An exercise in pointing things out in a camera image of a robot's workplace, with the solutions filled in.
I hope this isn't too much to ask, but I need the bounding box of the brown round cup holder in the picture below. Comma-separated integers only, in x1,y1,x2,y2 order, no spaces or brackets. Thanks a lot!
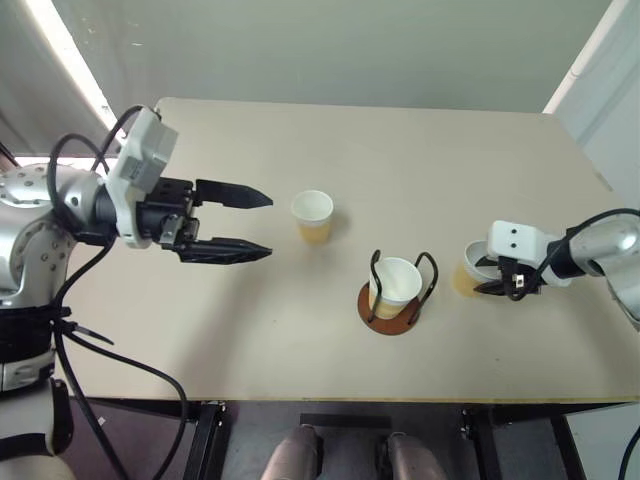
357,249,440,338

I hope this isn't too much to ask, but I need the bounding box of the black metal table frame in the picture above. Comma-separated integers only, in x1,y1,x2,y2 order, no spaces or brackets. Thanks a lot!
84,397,640,480

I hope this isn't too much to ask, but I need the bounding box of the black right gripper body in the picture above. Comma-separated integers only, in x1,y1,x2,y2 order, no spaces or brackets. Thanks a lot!
497,255,545,300

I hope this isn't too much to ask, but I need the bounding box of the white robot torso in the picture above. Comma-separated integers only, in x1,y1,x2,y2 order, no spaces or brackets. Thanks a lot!
0,377,76,480

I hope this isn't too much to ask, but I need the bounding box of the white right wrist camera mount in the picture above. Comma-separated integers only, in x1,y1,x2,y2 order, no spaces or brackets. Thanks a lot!
486,219,559,267

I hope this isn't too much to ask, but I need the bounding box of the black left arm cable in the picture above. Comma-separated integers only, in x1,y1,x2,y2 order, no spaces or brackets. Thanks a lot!
47,105,189,480

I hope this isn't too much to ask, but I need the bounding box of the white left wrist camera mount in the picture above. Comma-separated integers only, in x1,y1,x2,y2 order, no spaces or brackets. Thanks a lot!
106,105,180,250

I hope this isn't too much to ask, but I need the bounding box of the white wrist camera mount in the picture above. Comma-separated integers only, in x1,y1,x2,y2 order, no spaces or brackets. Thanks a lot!
486,219,559,267
106,105,180,250

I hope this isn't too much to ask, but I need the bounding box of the thin black floor cable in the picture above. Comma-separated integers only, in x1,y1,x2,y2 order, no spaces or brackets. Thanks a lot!
618,423,640,480

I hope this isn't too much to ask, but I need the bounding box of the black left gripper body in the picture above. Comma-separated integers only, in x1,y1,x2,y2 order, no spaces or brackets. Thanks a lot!
133,177,202,257

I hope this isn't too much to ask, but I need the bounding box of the dark grey rounded shape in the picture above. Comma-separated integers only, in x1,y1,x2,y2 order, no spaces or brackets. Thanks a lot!
385,431,447,480
260,423,325,480

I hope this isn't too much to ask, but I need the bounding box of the white and tan paper cup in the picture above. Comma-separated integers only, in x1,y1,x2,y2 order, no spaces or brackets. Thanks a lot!
368,256,424,320
453,240,502,298
290,189,335,247

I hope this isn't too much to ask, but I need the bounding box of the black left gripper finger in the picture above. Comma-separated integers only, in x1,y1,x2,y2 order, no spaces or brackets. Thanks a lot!
177,237,274,265
194,178,275,211

